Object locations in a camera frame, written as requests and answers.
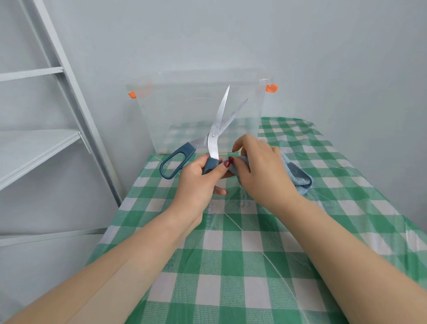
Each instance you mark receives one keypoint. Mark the person's left hand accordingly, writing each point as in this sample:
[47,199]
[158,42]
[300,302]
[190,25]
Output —
[193,190]

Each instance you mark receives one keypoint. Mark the person's right hand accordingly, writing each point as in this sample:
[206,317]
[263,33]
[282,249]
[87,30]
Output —
[267,173]

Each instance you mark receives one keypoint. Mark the blue microfibre cloth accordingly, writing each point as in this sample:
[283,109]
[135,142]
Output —
[300,178]

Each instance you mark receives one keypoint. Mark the person's right forearm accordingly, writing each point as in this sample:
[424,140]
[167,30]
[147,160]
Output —
[353,273]

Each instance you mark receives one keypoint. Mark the person's left forearm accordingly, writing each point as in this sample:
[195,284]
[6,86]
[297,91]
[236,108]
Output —
[100,277]

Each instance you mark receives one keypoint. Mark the clear plastic storage box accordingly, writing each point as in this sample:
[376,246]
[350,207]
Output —
[180,110]

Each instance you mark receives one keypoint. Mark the green white checkered tablecloth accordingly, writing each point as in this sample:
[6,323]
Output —
[233,267]

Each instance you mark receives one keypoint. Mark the white metal shelf rack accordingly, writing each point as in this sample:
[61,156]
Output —
[33,147]

